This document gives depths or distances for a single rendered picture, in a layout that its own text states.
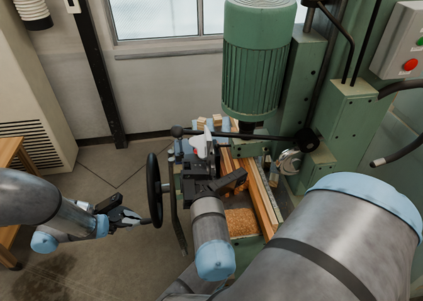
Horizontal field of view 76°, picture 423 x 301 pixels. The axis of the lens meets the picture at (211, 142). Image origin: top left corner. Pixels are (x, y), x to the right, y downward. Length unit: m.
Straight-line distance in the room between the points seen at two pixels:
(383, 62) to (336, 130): 0.19
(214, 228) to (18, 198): 0.37
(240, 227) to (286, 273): 0.60
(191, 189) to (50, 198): 0.30
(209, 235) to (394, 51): 0.57
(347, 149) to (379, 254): 0.74
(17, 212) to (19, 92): 1.50
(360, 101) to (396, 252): 0.51
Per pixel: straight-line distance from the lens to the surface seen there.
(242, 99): 0.76
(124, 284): 1.83
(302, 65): 0.77
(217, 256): 0.53
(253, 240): 0.88
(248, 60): 0.70
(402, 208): 0.33
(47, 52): 2.24
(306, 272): 0.24
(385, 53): 0.78
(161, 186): 1.07
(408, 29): 0.75
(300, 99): 0.83
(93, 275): 1.90
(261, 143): 0.94
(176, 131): 0.68
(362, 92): 0.75
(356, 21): 0.74
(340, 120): 0.76
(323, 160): 0.85
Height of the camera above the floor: 1.64
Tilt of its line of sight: 42 degrees down
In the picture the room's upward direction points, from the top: straight up
